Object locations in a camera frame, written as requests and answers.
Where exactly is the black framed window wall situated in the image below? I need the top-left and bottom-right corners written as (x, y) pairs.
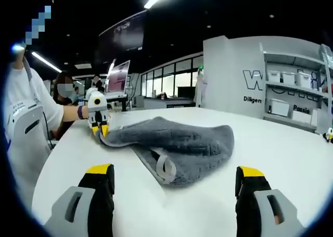
top-left (140, 52), bottom-right (205, 99)

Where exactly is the curved computer monitor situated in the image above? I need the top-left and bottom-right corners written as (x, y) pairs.
top-left (106, 60), bottom-right (131, 100)

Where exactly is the grey metal shelf rack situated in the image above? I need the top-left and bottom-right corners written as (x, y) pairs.
top-left (319, 43), bottom-right (333, 97)
top-left (260, 43), bottom-right (333, 134)

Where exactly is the grey shoulder strap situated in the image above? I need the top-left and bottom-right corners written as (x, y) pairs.
top-left (22, 55), bottom-right (35, 85)

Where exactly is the purple wristband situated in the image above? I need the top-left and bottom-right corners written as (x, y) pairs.
top-left (77, 105), bottom-right (89, 120)

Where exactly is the black device cable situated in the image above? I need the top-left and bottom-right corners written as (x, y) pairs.
top-left (42, 111), bottom-right (57, 150)

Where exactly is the person in white shirt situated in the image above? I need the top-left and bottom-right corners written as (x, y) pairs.
top-left (4, 64), bottom-right (65, 206)

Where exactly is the grey towel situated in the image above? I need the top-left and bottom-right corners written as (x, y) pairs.
top-left (95, 116), bottom-right (235, 187)

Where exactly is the white worn chest device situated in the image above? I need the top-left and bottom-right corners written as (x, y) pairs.
top-left (5, 103), bottom-right (50, 154)

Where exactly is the dark hanging banner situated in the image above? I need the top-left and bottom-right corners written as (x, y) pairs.
top-left (98, 10), bottom-right (148, 52)

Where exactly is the white hanging coat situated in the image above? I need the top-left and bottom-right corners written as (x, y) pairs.
top-left (194, 68), bottom-right (209, 108)

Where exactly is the spare white hand-held gripper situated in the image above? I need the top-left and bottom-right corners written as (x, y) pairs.
top-left (322, 127), bottom-right (333, 144)

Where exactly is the black monitor stand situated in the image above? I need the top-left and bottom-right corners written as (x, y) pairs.
top-left (121, 96), bottom-right (131, 112)

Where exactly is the grey low counter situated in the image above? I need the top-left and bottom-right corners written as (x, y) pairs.
top-left (143, 95), bottom-right (196, 110)

